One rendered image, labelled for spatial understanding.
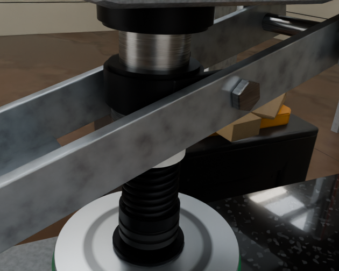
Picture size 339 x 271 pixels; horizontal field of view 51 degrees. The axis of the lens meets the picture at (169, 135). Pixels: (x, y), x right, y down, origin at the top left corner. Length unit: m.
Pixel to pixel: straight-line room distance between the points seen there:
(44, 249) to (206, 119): 0.27
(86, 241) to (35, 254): 0.07
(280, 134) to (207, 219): 0.69
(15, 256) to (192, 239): 0.21
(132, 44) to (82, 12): 6.30
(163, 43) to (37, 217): 0.16
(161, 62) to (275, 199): 0.35
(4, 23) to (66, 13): 0.99
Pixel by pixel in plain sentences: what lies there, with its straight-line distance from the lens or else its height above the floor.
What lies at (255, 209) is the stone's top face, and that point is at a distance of 0.55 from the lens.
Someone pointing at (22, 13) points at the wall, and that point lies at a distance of 6.37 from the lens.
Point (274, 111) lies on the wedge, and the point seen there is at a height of 0.80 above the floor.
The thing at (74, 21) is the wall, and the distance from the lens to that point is 6.58.
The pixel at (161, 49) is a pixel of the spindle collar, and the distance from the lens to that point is 0.30.
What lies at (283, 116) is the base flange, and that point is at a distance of 1.18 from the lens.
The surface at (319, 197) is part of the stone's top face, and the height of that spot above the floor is 0.87.
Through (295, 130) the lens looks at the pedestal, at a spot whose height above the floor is 0.74.
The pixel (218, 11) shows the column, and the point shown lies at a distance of 1.08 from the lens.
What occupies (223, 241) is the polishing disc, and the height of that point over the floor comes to 0.90.
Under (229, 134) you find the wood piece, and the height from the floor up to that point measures 0.80.
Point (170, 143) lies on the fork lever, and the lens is 0.29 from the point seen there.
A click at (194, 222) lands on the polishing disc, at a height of 0.90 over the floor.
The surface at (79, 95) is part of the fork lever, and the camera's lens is 0.36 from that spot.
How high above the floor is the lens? 1.19
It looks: 26 degrees down
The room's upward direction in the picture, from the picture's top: 3 degrees clockwise
